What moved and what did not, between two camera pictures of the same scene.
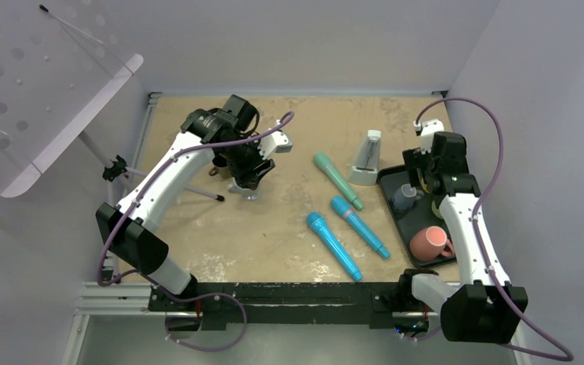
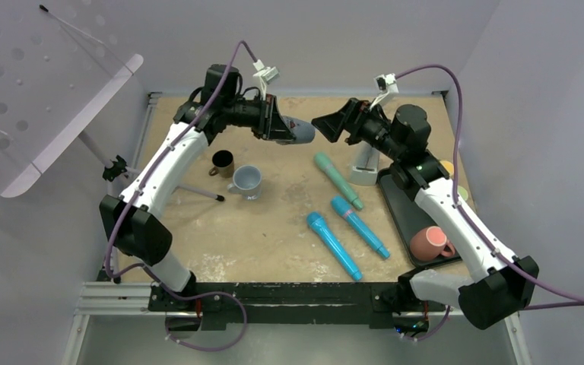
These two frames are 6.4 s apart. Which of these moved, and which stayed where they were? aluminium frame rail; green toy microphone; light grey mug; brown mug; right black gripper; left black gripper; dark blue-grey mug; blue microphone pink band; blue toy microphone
Moved: dark blue-grey mug; left black gripper; right black gripper
Stayed: blue toy microphone; blue microphone pink band; light grey mug; aluminium frame rail; green toy microphone; brown mug
